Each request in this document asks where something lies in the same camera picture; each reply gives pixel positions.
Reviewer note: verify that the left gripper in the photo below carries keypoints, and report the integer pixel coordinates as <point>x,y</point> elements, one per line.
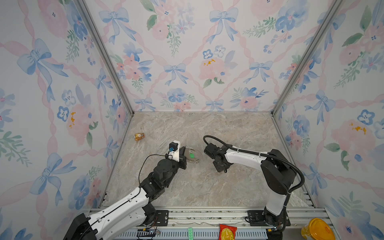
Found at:
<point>181,158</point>

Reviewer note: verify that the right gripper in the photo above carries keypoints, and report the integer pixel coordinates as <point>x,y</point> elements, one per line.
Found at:
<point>217,168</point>

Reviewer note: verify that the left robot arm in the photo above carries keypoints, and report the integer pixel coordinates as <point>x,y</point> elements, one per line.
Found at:
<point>136,208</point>

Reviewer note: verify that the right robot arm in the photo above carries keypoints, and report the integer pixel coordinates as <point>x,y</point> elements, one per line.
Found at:
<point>281,176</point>

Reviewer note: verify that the small brown bear toy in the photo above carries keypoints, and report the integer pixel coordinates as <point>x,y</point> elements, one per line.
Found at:
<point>139,136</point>

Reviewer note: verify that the green toy brick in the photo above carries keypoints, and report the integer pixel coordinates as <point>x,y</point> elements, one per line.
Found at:
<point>190,234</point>

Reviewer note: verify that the red yellow snack packet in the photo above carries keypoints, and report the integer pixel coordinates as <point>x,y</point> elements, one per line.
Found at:
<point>227,232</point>

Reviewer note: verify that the yellow lidded container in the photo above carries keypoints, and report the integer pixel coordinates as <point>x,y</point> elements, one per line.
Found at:
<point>317,229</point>

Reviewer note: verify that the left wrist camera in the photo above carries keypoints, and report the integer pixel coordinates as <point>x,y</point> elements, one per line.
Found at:
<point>174,151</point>

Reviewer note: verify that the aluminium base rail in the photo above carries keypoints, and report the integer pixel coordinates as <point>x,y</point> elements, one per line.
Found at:
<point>173,222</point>

